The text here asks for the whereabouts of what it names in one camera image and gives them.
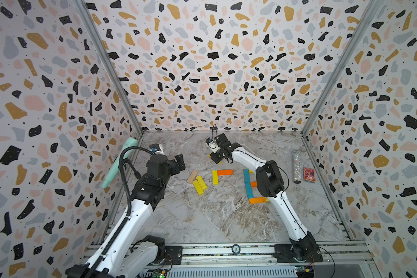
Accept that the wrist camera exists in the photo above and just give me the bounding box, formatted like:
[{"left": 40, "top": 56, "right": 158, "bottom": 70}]
[
  {"left": 206, "top": 138, "right": 219, "bottom": 153},
  {"left": 149, "top": 143, "right": 164, "bottom": 155}
]

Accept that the natural wood block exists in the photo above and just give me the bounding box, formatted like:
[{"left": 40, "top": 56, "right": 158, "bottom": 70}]
[{"left": 186, "top": 170, "right": 199, "bottom": 184}]

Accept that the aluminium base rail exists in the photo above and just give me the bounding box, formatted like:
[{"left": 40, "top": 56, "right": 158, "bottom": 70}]
[{"left": 81, "top": 240, "right": 376, "bottom": 278}]

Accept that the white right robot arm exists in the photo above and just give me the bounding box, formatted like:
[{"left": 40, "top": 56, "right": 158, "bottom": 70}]
[{"left": 206, "top": 133, "right": 321, "bottom": 262}]

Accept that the aluminium corner post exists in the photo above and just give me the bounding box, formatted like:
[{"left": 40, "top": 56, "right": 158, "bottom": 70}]
[
  {"left": 301, "top": 0, "right": 384, "bottom": 137},
  {"left": 73, "top": 0, "right": 143, "bottom": 139}
]

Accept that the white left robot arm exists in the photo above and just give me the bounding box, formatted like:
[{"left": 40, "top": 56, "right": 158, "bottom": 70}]
[{"left": 66, "top": 154, "right": 185, "bottom": 278}]

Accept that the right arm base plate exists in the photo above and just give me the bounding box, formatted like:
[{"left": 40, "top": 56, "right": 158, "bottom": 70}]
[{"left": 273, "top": 244, "right": 324, "bottom": 264}]

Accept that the yellow block lowest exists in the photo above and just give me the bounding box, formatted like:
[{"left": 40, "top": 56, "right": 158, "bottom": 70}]
[{"left": 212, "top": 170, "right": 219, "bottom": 185}]

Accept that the mint green microphone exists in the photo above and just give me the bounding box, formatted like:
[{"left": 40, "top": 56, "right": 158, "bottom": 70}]
[{"left": 101, "top": 137, "right": 139, "bottom": 189}]

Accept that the aluminium corner post left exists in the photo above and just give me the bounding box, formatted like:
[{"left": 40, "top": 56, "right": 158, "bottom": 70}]
[{"left": 73, "top": 0, "right": 143, "bottom": 139}]

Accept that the silver glitter microphone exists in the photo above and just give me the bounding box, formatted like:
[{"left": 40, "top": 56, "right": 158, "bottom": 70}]
[{"left": 293, "top": 149, "right": 302, "bottom": 184}]

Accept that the purple card box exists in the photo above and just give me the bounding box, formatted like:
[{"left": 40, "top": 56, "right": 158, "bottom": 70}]
[{"left": 303, "top": 167, "right": 316, "bottom": 183}]

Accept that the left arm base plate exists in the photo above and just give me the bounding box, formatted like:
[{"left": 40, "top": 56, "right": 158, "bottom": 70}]
[{"left": 150, "top": 246, "right": 183, "bottom": 267}]

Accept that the black gooseneck mic stand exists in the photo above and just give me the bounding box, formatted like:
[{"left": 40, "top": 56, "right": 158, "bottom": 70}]
[{"left": 124, "top": 159, "right": 142, "bottom": 180}]

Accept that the teal block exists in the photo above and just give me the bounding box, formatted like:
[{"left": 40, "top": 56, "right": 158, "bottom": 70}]
[
  {"left": 243, "top": 169, "right": 251, "bottom": 185},
  {"left": 245, "top": 183, "right": 254, "bottom": 199}
]

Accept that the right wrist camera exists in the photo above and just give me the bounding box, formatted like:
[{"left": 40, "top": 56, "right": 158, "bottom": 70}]
[{"left": 206, "top": 138, "right": 219, "bottom": 153}]

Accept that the aluminium corner post right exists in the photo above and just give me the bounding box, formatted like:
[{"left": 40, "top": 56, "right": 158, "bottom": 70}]
[{"left": 301, "top": 0, "right": 384, "bottom": 137}]

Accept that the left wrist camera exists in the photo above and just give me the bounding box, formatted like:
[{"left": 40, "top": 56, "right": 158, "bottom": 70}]
[{"left": 149, "top": 143, "right": 164, "bottom": 155}]

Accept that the round knob on rail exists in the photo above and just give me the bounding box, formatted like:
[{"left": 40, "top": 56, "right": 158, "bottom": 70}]
[{"left": 231, "top": 244, "right": 241, "bottom": 256}]

